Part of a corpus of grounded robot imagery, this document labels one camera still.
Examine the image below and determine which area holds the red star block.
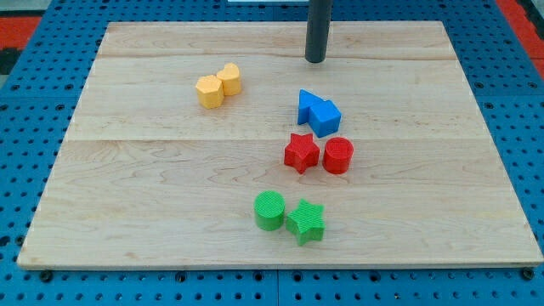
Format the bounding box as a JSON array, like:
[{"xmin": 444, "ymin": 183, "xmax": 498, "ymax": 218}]
[{"xmin": 284, "ymin": 133, "xmax": 320, "ymax": 174}]

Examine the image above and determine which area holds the green cylinder block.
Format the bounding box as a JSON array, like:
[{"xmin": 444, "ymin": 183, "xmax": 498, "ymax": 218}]
[{"xmin": 253, "ymin": 190, "xmax": 286, "ymax": 231}]

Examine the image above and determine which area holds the light wooden board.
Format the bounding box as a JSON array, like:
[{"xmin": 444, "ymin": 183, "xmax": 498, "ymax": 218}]
[{"xmin": 17, "ymin": 21, "xmax": 543, "ymax": 270}]

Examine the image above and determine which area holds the blue triangle block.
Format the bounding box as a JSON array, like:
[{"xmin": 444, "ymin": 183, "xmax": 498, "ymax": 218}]
[{"xmin": 297, "ymin": 88, "xmax": 324, "ymax": 125}]

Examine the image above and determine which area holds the blue cube block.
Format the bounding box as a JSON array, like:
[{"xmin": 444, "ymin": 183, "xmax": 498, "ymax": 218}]
[{"xmin": 309, "ymin": 100, "xmax": 342, "ymax": 138}]

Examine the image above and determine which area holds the red cylinder block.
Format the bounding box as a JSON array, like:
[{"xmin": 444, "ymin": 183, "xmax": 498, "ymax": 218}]
[{"xmin": 322, "ymin": 137, "xmax": 354, "ymax": 174}]

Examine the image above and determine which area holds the green star block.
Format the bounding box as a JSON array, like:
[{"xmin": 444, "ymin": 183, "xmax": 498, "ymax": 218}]
[{"xmin": 286, "ymin": 199, "xmax": 326, "ymax": 247}]

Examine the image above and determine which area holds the yellow heart block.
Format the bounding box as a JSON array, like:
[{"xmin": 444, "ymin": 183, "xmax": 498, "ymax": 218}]
[{"xmin": 216, "ymin": 63, "xmax": 241, "ymax": 96}]

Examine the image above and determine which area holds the yellow hexagon block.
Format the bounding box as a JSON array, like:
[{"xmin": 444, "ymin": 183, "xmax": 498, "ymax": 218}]
[{"xmin": 195, "ymin": 75, "xmax": 224, "ymax": 109}]

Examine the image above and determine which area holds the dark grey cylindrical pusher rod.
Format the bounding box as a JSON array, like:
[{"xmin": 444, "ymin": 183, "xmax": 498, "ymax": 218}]
[{"xmin": 305, "ymin": 0, "xmax": 333, "ymax": 64}]

